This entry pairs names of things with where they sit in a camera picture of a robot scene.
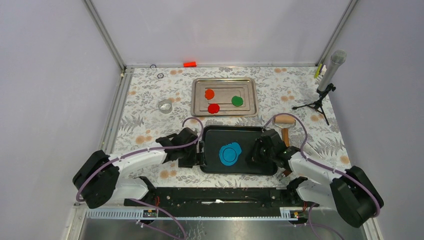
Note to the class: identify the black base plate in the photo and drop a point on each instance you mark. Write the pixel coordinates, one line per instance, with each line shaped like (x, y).
(245, 202)

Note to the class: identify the brown handled tool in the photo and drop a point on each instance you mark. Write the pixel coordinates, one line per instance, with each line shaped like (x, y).
(283, 174)

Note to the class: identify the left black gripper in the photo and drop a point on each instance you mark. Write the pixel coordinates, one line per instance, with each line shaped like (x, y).
(197, 158)

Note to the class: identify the red dough disc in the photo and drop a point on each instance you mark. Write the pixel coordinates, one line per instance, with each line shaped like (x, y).
(213, 108)

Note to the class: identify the grey microphone on tripod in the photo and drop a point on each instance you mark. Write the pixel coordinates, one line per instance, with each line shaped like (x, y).
(325, 85)

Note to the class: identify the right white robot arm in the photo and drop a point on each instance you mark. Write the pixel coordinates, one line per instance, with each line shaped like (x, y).
(349, 192)

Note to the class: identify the wooden dough roller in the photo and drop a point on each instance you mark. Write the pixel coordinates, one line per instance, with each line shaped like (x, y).
(285, 122)

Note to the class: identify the silver metal tray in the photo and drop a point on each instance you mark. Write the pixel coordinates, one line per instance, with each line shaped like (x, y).
(225, 89)

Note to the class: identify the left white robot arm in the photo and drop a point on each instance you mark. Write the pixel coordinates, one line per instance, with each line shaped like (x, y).
(104, 178)

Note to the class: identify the blue dough piece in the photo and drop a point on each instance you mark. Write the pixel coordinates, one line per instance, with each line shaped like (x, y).
(229, 154)

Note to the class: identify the green dough disc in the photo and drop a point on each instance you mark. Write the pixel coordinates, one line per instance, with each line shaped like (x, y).
(237, 101)

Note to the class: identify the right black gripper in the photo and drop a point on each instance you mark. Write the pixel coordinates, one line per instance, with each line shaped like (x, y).
(253, 156)

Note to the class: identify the orange block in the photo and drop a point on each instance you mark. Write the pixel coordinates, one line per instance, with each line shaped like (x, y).
(191, 64)

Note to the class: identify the orange dough disc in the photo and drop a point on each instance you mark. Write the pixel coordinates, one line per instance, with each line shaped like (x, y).
(209, 94)

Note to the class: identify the yellow marker pen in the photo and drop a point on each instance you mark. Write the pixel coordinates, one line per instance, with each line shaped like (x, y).
(318, 70)

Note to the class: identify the floral tablecloth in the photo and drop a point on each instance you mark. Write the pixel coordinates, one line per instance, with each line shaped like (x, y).
(278, 90)

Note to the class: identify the small glass bowl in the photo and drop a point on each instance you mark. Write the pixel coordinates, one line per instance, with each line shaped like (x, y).
(165, 106)

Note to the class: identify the black plastic tray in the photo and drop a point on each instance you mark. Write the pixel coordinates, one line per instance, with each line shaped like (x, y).
(216, 136)

